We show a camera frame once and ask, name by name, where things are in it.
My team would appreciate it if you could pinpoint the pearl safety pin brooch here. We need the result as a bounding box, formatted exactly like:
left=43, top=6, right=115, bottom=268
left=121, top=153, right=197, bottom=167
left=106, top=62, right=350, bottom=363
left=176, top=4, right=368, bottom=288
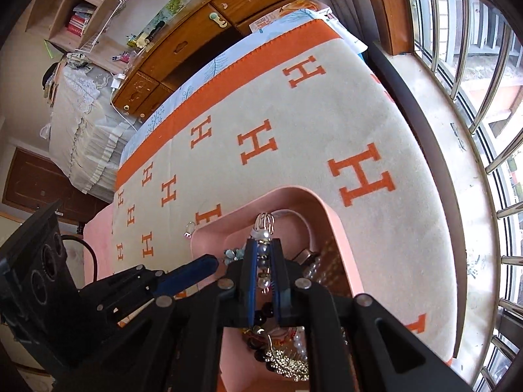
left=250, top=212, right=275, bottom=295

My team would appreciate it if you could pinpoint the gold rhinestone hair comb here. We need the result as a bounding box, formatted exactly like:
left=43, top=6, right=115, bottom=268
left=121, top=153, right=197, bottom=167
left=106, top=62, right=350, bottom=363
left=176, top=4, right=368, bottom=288
left=264, top=335, right=309, bottom=382

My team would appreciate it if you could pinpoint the small blue flower earring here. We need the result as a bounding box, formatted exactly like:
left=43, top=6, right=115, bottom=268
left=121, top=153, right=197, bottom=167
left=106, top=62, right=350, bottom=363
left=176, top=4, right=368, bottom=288
left=223, top=248, right=245, bottom=266

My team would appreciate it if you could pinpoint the pink jewelry box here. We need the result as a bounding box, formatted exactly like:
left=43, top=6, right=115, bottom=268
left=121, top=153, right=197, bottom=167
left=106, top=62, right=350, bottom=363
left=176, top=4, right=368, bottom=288
left=191, top=186, right=363, bottom=391

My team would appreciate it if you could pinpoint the pink bed cover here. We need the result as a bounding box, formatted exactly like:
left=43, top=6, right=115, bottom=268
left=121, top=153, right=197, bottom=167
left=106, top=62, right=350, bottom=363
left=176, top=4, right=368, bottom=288
left=82, top=204, right=113, bottom=280

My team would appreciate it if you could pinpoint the orange beige H blanket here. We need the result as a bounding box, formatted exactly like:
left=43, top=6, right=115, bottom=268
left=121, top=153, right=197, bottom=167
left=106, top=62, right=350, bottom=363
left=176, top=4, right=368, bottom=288
left=111, top=12, right=457, bottom=362

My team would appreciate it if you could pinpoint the white lace bed cover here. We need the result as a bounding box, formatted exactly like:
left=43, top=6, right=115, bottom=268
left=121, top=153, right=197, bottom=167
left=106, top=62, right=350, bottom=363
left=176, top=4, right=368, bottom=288
left=40, top=61, right=138, bottom=203

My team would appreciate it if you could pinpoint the wooden dresser with drawers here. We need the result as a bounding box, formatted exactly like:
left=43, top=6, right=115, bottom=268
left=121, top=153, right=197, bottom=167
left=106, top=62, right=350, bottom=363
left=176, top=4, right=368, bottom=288
left=112, top=0, right=294, bottom=121

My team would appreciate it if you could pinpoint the wooden bookshelf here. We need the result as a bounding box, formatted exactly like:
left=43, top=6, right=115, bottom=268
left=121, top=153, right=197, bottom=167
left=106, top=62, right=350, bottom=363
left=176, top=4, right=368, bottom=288
left=25, top=0, right=128, bottom=52

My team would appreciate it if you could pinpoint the window with metal bars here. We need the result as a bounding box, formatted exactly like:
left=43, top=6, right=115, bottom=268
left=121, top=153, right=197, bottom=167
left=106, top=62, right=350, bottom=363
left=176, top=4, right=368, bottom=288
left=409, top=0, right=522, bottom=391

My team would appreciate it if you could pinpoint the pink watch strap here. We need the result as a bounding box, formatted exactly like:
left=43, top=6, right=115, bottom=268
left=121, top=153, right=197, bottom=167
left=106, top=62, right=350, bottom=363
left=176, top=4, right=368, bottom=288
left=268, top=208, right=322, bottom=267

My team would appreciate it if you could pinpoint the white charger with cable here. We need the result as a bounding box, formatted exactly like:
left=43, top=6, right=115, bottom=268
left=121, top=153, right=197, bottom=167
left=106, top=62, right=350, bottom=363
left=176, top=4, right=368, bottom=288
left=110, top=73, right=137, bottom=132

